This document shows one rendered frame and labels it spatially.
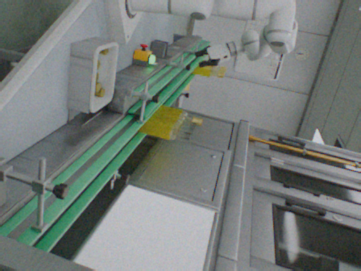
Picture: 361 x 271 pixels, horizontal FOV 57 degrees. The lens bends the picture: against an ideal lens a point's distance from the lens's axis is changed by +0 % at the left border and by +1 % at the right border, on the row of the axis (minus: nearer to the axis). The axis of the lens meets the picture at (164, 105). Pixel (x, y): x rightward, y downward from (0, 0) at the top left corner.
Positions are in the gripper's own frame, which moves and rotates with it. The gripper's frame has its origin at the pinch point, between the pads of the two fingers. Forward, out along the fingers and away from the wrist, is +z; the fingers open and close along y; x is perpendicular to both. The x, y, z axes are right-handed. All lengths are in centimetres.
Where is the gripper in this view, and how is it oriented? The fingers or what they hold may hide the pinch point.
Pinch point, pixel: (198, 59)
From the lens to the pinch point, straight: 168.5
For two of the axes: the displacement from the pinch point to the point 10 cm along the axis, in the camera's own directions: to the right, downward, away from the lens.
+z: -9.5, 2.9, 0.9
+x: -2.7, -7.0, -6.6
